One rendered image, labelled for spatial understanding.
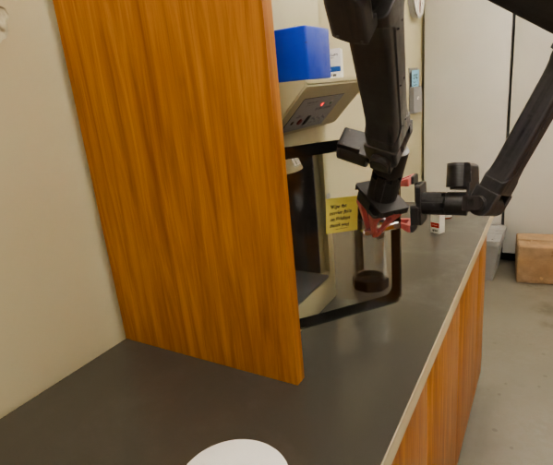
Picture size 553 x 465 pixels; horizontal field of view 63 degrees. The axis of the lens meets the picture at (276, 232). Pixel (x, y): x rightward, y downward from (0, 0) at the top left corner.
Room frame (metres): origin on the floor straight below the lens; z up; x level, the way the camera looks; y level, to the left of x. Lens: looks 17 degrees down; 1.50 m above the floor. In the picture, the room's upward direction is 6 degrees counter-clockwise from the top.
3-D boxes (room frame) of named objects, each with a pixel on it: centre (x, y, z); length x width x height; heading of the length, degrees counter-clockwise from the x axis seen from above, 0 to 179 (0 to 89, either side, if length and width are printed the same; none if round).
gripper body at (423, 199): (1.10, -0.39, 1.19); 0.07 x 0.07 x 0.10; 58
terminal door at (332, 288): (0.93, -0.14, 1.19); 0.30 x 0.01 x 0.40; 109
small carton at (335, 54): (1.05, -0.15, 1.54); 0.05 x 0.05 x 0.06; 74
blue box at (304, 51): (0.92, -0.07, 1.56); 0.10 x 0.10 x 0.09; 58
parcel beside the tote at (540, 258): (3.06, -1.96, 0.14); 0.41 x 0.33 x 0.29; 64
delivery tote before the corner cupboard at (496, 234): (3.35, -1.44, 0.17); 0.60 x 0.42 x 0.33; 56
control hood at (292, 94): (0.99, -0.11, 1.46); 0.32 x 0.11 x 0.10; 148
